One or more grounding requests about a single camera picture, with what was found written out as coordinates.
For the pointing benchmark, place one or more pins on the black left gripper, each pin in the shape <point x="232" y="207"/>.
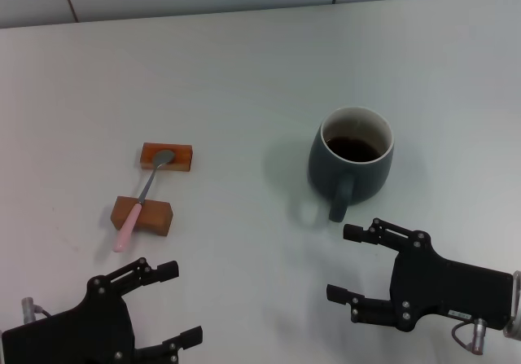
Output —
<point x="81" y="331"/>

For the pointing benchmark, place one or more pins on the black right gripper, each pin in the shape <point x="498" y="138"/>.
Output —
<point x="447" y="290"/>

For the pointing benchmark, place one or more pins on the dark grey ceramic cup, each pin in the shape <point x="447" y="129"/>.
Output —
<point x="325" y="168"/>

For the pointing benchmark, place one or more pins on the arched brown wooden block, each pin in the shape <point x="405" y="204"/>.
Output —
<point x="156" y="215"/>

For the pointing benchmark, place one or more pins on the dark coffee liquid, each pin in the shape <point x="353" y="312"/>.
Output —
<point x="352" y="149"/>

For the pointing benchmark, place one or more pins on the flat orange wooden block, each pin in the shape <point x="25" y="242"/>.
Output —
<point x="181" y="158"/>

